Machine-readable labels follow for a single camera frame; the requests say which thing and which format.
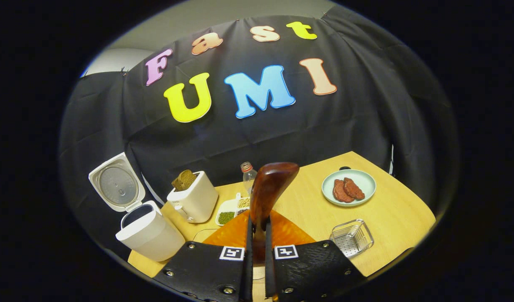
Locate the clear plastic bottle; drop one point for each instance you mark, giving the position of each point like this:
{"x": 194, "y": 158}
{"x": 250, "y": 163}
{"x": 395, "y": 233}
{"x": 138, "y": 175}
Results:
{"x": 248, "y": 178}

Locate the pale green plate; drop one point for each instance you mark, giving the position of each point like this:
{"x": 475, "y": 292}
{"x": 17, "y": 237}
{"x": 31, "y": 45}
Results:
{"x": 366, "y": 180}

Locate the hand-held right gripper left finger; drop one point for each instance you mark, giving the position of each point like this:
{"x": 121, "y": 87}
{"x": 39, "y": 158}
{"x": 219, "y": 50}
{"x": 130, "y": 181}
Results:
{"x": 202, "y": 272}

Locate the white divided grain dish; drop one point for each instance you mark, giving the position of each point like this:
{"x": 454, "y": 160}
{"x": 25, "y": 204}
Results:
{"x": 231, "y": 207}

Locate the black backdrop cloth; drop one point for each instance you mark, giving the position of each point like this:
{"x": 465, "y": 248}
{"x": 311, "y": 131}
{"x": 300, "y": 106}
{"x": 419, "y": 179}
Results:
{"x": 324, "y": 126}

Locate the white rice cooker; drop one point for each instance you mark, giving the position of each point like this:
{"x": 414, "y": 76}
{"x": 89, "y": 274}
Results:
{"x": 150, "y": 237}

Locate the brown bread slice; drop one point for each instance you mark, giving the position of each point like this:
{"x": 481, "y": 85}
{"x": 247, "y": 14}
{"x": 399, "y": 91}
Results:
{"x": 184, "y": 180}

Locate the brown wooden spoon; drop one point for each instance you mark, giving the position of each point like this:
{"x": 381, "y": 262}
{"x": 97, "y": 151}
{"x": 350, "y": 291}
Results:
{"x": 269, "y": 188}

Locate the white toaster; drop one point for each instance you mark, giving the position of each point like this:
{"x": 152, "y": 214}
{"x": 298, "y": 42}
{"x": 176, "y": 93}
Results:
{"x": 196, "y": 203}

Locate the red meat slice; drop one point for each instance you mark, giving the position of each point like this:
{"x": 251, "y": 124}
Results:
{"x": 354, "y": 188}
{"x": 340, "y": 192}

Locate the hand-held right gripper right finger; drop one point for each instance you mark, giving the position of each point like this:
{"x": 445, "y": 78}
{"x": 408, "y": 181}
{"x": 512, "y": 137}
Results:
{"x": 307, "y": 272}

